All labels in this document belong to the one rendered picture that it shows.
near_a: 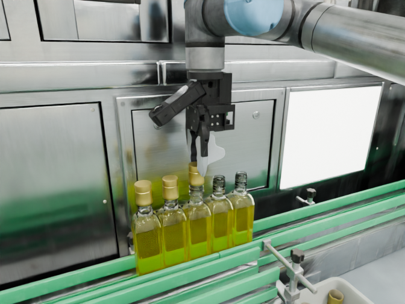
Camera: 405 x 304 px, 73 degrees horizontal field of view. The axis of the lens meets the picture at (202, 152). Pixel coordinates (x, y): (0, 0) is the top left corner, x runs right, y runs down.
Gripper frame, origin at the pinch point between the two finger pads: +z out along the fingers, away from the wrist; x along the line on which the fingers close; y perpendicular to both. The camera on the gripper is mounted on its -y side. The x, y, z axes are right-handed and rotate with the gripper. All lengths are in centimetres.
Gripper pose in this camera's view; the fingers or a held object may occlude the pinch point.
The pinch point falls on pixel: (196, 167)
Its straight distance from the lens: 59.6
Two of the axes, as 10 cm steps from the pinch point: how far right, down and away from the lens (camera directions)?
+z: 0.0, 9.4, 3.3
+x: -3.9, -3.1, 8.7
